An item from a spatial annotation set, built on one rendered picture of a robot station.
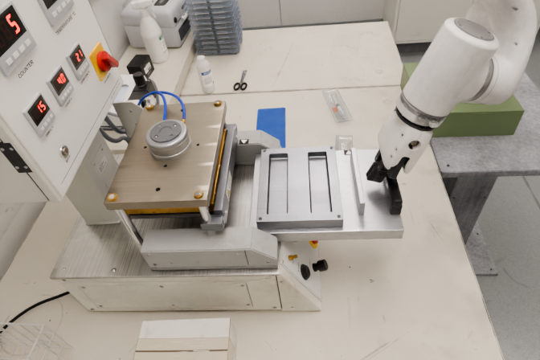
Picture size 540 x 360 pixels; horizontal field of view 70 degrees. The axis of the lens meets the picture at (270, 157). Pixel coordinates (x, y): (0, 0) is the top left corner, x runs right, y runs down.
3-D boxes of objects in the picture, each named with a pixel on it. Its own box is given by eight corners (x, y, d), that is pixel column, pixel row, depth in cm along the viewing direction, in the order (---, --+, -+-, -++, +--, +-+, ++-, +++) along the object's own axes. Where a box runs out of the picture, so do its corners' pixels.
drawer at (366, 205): (251, 244, 78) (245, 222, 72) (257, 165, 93) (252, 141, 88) (401, 241, 75) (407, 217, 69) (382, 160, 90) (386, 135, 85)
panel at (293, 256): (321, 302, 86) (280, 263, 75) (314, 197, 107) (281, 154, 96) (329, 300, 85) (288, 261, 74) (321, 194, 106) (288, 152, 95)
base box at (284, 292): (90, 313, 90) (53, 277, 78) (135, 190, 116) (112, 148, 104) (321, 312, 85) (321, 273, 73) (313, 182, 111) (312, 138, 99)
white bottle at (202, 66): (199, 92, 149) (190, 59, 139) (208, 84, 152) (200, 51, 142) (209, 95, 147) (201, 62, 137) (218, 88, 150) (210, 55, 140)
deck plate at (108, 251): (51, 279, 77) (48, 277, 77) (108, 157, 102) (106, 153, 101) (279, 276, 73) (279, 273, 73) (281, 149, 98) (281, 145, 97)
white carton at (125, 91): (95, 130, 131) (86, 113, 126) (121, 90, 147) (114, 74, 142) (128, 131, 129) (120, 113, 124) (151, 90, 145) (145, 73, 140)
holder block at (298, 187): (257, 229, 75) (255, 221, 74) (262, 157, 89) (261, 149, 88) (343, 227, 74) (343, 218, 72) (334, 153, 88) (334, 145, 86)
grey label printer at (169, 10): (130, 49, 170) (115, 12, 158) (147, 27, 183) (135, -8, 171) (182, 49, 165) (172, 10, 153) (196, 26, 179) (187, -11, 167)
